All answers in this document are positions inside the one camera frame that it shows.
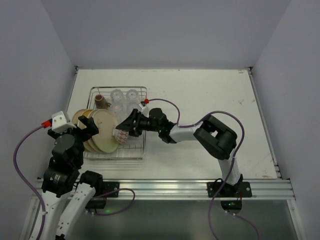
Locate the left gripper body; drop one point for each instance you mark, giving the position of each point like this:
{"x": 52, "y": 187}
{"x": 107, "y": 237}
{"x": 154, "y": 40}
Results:
{"x": 81, "y": 128}

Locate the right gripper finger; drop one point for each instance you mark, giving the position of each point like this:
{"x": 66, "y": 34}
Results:
{"x": 128, "y": 123}
{"x": 136, "y": 131}

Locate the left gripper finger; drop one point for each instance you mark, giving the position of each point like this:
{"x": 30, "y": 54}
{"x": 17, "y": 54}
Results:
{"x": 91, "y": 129}
{"x": 82, "y": 122}

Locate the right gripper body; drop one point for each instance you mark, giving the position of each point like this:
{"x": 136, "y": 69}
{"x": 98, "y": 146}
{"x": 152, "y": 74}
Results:
{"x": 135, "y": 122}

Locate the blue patterned bowl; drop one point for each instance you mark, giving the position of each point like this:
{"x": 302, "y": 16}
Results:
{"x": 121, "y": 136}

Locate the beige front plate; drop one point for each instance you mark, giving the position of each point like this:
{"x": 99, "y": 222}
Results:
{"x": 106, "y": 122}

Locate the pink beige plate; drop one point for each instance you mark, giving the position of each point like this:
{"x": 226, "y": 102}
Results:
{"x": 93, "y": 146}

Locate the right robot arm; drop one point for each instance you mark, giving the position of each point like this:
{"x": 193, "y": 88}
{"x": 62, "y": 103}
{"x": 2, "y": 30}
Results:
{"x": 218, "y": 139}

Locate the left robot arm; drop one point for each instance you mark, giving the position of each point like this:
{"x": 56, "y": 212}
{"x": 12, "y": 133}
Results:
{"x": 64, "y": 191}

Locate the green rear plate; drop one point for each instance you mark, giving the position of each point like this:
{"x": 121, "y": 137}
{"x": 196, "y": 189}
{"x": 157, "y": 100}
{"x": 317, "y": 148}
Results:
{"x": 75, "y": 118}

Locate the beige floral plate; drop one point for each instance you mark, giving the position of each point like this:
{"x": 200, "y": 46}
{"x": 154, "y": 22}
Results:
{"x": 88, "y": 144}

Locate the clear glass front right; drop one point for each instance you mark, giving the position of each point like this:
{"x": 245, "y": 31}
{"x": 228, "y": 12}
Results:
{"x": 131, "y": 106}

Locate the clear glass front left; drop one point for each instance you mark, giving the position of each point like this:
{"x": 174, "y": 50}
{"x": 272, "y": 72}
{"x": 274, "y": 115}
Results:
{"x": 117, "y": 108}

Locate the brown ceramic mug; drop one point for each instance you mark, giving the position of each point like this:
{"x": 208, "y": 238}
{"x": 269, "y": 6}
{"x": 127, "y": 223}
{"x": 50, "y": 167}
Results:
{"x": 101, "y": 102}

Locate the clear glass back right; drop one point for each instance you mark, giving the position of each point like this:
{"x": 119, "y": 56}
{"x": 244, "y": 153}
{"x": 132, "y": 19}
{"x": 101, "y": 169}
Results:
{"x": 132, "y": 95}

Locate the metal wire dish rack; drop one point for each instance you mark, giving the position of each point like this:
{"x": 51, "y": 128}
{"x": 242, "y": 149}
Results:
{"x": 135, "y": 147}

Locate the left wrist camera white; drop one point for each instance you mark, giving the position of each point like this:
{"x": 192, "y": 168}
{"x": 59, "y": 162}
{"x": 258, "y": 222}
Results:
{"x": 61, "y": 122}

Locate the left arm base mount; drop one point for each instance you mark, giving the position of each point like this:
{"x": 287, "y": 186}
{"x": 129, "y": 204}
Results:
{"x": 100, "y": 203}

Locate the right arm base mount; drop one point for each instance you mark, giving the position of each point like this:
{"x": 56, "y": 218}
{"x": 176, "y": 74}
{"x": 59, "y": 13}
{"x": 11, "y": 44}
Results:
{"x": 230, "y": 192}

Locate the aluminium front rail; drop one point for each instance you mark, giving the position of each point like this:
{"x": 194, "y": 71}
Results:
{"x": 202, "y": 189}

